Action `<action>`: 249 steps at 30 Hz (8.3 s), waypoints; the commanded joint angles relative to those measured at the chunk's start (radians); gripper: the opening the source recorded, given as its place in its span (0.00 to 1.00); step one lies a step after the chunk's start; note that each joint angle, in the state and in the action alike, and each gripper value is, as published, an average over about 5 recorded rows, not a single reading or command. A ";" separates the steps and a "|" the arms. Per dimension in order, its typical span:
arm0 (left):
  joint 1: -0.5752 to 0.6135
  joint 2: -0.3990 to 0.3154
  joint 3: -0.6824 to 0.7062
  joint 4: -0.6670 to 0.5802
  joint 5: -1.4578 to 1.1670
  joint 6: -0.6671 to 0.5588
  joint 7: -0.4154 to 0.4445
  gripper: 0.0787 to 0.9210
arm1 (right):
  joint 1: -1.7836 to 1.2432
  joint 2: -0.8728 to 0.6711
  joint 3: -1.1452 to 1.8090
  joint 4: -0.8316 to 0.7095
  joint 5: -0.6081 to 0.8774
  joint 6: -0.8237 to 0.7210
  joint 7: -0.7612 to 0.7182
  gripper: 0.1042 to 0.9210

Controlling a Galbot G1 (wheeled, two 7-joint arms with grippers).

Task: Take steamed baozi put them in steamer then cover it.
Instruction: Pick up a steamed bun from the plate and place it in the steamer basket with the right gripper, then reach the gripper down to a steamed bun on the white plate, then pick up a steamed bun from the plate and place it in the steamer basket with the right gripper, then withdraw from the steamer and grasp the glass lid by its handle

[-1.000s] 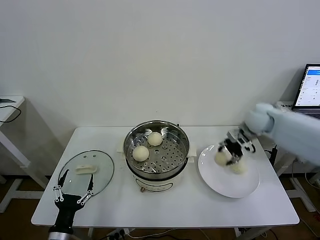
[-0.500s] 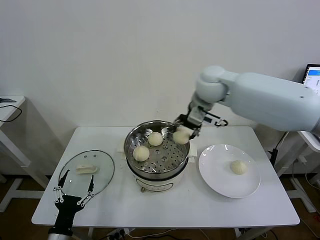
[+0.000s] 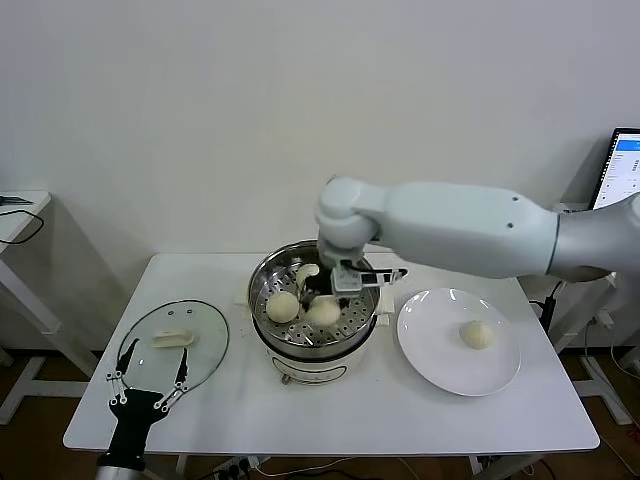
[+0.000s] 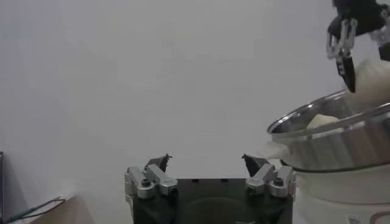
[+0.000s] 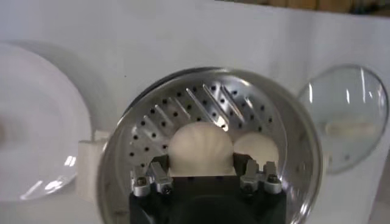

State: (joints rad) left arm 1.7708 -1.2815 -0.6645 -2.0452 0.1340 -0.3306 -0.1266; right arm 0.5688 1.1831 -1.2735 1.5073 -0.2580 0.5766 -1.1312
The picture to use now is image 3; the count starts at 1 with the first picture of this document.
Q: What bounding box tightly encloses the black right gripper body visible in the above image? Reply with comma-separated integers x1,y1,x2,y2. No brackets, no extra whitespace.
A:
301,271,336,302

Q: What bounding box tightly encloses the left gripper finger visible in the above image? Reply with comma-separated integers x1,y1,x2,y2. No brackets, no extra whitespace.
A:
154,347,190,411
104,338,141,407

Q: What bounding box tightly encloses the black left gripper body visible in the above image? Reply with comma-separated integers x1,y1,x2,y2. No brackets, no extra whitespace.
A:
97,388,166,470

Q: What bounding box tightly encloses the round glass lid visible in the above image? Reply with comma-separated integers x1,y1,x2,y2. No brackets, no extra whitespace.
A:
117,299,231,400

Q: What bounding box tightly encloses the stainless steel steamer basket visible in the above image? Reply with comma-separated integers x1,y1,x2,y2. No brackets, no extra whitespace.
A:
233,241,396,361

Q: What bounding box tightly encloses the white round plate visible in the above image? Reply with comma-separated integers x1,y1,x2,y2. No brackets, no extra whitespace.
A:
397,287,523,399

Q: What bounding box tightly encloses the white power strip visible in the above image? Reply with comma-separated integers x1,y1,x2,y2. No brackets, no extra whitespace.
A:
214,457,261,480

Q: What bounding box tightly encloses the white side table with laptop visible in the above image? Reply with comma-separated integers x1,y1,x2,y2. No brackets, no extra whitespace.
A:
549,202,640,426

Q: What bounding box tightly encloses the grey open laptop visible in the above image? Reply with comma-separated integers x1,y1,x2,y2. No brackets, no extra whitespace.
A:
592,127,640,211

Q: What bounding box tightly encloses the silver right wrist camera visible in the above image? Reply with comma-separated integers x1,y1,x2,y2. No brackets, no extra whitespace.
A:
329,264,409,296

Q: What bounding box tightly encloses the thin black cable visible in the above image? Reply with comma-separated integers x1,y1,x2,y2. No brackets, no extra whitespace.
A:
0,208,47,246

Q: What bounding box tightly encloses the white side table with cable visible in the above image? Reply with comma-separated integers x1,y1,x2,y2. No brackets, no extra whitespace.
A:
0,191,101,426

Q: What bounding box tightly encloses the white and black laptop cable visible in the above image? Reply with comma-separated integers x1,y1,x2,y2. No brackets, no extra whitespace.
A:
529,279,564,341

